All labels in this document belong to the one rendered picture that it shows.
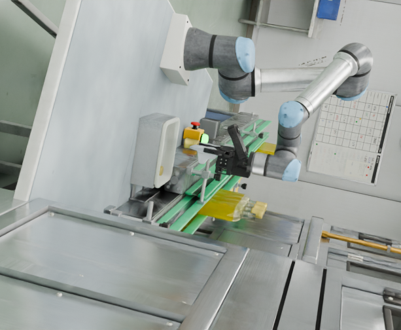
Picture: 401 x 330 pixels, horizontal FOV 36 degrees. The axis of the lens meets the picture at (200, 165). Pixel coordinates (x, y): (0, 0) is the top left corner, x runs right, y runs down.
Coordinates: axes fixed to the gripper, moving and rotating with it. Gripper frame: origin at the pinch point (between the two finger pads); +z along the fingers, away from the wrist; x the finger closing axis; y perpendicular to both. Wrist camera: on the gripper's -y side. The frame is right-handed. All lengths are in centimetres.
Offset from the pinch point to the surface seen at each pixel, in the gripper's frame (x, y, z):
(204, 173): 8.1, 11.3, -3.0
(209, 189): 22.3, 20.7, -3.1
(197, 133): 49, 6, 11
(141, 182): -10.7, 13.5, 13.5
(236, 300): -102, 2, -33
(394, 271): 46, 45, -78
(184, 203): 4.9, 22.4, 1.7
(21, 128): 22, 12, 75
